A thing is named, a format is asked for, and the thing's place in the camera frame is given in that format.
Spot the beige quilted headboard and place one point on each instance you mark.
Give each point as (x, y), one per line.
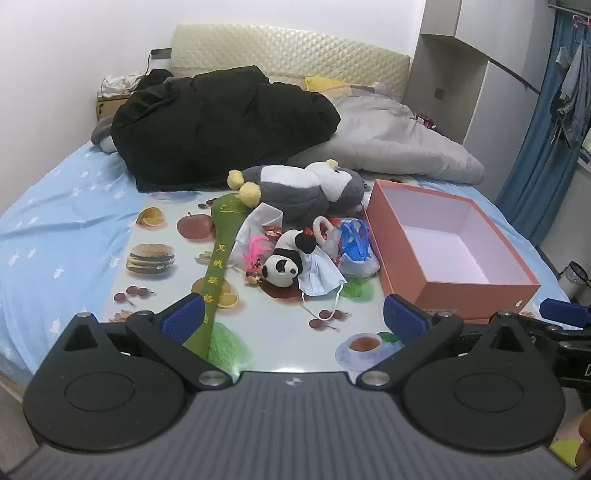
(277, 50)

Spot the row of small bottles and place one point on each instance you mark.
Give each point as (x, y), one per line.
(425, 121)

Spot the white trash bin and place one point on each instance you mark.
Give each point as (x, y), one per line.
(570, 284)

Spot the hanging blue jeans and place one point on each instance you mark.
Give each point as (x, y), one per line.
(572, 106)

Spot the green massage hammer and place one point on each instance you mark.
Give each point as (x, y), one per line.
(221, 258)

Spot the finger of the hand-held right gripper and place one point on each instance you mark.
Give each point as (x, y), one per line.
(564, 309)
(549, 331)

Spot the grey white penguin plush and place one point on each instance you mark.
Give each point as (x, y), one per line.
(295, 194)

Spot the dark cloth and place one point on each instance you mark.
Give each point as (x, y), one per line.
(154, 78)

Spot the blue plastic bag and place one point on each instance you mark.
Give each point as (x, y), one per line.
(355, 240)

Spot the black wall switch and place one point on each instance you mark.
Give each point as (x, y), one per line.
(439, 93)

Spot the grey duvet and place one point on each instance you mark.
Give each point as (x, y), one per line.
(392, 138)

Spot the pink cardboard box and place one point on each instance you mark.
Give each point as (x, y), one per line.
(461, 302)

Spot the small panda plush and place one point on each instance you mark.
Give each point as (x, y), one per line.
(279, 270)

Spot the light blue bed sheet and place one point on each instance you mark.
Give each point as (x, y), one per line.
(55, 221)

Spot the white crumpled cloth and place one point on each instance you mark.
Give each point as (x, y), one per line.
(115, 85)

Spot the yellow patterned pillow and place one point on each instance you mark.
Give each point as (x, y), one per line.
(325, 84)

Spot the red snack wrapper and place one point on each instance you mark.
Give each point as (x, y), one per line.
(272, 232)

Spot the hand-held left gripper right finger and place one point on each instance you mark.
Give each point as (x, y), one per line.
(402, 318)

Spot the pink tassel charm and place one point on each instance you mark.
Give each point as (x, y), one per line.
(258, 249)

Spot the black wall power strip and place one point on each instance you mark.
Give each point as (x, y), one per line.
(161, 53)

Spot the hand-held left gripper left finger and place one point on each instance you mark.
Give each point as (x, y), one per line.
(182, 317)

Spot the blue curtain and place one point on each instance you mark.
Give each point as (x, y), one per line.
(531, 175)

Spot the brown cardboard box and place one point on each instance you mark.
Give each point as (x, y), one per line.
(108, 109)

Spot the black coat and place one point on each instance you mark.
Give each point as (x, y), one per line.
(207, 124)

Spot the grey white plush item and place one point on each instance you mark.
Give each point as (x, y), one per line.
(101, 131)

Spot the grey wall cabinet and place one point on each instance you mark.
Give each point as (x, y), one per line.
(461, 92)

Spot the person's right hand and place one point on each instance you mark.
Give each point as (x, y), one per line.
(584, 438)

